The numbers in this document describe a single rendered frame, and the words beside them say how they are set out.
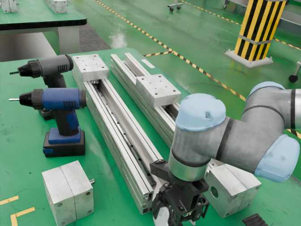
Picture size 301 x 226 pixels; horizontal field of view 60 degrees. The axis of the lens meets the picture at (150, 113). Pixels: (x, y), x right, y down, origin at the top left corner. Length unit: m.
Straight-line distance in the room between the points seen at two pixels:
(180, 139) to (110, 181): 0.38
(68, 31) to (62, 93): 1.52
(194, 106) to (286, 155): 0.15
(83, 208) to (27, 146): 0.33
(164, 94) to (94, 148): 0.30
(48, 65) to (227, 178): 0.64
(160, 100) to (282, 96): 0.49
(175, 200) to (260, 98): 0.26
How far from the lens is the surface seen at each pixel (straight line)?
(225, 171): 0.73
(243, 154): 0.42
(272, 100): 0.52
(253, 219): 0.74
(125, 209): 0.72
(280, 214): 0.83
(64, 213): 0.66
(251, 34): 3.85
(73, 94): 0.73
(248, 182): 0.73
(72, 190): 0.64
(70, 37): 2.25
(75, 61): 1.13
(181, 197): 0.55
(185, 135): 0.43
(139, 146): 0.80
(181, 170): 0.48
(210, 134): 0.42
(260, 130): 0.44
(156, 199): 0.59
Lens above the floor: 1.37
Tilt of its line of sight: 35 degrees down
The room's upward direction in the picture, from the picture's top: 7 degrees clockwise
